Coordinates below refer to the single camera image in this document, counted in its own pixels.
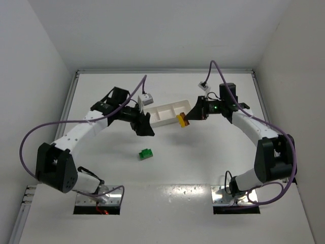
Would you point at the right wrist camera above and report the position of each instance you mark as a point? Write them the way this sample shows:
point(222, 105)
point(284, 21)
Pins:
point(204, 86)

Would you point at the yellow curved lego brick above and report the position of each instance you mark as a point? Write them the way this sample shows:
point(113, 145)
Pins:
point(181, 120)

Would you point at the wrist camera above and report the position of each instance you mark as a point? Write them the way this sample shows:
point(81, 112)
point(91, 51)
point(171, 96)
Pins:
point(204, 86)
point(144, 100)

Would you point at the white three-compartment tray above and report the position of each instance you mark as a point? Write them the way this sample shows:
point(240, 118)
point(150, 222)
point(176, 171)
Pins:
point(166, 114)

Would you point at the brown lego plate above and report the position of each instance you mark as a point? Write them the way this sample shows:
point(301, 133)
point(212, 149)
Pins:
point(184, 117)

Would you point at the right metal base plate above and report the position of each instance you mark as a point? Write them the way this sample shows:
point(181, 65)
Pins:
point(220, 198)

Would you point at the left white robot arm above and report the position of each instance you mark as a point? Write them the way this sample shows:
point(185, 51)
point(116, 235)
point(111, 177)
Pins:
point(56, 166)

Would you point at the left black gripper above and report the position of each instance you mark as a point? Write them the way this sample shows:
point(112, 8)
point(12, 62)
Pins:
point(138, 122)

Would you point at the metal base plate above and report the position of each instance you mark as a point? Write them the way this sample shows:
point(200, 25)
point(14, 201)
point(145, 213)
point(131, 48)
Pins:
point(220, 198)
point(110, 196)

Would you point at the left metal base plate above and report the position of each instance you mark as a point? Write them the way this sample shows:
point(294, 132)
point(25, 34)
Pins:
point(110, 196)

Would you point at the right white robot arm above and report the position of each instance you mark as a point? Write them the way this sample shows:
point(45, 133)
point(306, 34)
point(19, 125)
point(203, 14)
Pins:
point(274, 155)

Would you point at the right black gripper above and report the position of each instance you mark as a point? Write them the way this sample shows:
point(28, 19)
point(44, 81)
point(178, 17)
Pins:
point(203, 109)

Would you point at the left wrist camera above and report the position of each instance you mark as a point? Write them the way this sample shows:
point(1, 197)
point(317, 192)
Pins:
point(144, 100)

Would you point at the green lego brick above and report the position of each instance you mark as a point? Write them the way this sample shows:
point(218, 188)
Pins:
point(149, 150)
point(144, 155)

